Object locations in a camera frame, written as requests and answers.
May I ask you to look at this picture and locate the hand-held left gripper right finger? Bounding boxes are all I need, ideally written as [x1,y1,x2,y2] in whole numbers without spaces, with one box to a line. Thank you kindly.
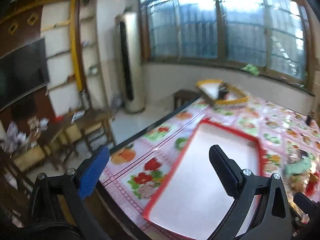
[209,144,293,240]

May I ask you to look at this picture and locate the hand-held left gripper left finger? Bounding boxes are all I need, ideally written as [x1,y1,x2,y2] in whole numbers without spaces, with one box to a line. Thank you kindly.
[26,145,110,240]

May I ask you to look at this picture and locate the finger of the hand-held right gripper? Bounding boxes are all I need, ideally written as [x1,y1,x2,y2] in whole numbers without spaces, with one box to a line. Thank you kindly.
[293,192,320,220]

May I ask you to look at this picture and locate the red snack packet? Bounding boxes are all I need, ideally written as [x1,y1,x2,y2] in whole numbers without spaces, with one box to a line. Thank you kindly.
[306,177,320,197]

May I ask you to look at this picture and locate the green snack packet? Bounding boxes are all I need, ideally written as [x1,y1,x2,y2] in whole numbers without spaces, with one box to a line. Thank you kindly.
[284,155,313,177]

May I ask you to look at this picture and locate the red rimmed white tray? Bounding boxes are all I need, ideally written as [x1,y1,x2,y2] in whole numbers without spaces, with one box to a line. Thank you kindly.
[143,118,267,240]

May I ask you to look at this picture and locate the wooden stool yellow cushion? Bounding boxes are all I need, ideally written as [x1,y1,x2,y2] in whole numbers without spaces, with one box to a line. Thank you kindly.
[64,124,85,160]
[80,120,118,153]
[12,145,63,171]

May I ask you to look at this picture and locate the wooden side table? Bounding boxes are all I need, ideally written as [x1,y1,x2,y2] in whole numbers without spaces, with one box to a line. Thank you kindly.
[35,107,112,140]

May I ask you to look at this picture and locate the yellow patterned cardboard box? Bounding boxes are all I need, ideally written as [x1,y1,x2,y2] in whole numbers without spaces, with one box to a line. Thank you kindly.
[196,79,250,108]

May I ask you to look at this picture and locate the floral plastic tablecloth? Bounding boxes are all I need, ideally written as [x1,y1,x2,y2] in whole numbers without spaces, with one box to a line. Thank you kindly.
[99,96,320,240]

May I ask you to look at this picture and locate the black device with knob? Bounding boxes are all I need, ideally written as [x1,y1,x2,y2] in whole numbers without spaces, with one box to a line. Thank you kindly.
[217,84,229,100]

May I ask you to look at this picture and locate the dark wooden stool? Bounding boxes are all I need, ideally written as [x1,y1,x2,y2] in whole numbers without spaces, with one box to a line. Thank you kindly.
[174,89,200,109]

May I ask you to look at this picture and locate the crumpled white papers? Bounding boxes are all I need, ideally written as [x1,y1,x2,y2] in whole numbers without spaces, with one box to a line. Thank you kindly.
[5,121,28,153]

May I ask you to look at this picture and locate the green cloth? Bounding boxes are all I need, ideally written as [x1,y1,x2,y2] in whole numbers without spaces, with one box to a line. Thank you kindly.
[240,64,260,76]

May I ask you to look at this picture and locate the silver standing air conditioner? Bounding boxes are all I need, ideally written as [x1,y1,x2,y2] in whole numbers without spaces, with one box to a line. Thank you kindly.
[115,12,147,113]

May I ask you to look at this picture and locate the black flat television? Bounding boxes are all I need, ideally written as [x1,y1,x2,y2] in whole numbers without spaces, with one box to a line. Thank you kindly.
[0,38,50,110]

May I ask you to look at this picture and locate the white wall shelf unit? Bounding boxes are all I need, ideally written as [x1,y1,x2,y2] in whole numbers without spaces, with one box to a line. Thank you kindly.
[40,0,100,120]

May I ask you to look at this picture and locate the barred wooden frame window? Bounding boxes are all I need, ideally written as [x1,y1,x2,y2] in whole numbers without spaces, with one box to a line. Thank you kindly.
[139,0,312,85]

